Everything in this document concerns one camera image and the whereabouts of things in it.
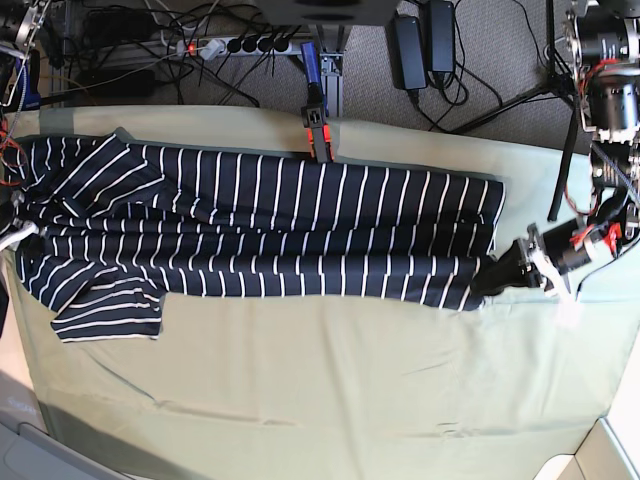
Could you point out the light green table cloth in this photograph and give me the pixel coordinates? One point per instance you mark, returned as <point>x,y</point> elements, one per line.
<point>333,387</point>

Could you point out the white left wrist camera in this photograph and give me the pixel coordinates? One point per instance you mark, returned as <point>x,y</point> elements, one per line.
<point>568,314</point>

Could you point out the blue clamp at left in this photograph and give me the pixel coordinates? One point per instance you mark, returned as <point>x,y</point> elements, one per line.
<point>31,85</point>

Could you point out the black box under table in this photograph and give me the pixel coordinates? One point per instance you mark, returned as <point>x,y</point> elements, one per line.
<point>341,12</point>

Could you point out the navy white striped T-shirt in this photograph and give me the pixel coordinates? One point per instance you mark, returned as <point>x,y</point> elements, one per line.
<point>121,225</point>

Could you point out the black power adapter left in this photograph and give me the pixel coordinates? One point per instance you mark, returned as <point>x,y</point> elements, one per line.
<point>405,53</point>

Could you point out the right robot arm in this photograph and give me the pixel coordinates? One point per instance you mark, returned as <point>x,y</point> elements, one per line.
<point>21,22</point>

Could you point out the black tripod stand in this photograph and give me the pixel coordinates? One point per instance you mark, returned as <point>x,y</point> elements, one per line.
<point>557,84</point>

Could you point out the aluminium extrusion post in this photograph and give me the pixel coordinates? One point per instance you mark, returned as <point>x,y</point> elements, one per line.
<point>331,40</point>

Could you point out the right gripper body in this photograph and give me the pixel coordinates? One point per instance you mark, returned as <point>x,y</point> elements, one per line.
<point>14,229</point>

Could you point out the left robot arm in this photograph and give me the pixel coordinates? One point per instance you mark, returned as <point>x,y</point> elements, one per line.
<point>603,41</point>

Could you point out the black power adapter right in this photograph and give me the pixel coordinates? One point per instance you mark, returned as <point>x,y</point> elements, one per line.
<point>438,20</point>

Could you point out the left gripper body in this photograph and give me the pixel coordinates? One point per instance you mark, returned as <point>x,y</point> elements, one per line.
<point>542,259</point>

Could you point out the white power strip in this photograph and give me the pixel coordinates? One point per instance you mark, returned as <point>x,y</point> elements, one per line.
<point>209,47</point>

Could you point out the black power adapter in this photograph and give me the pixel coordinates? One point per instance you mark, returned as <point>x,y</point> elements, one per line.
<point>405,53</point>
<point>438,20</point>

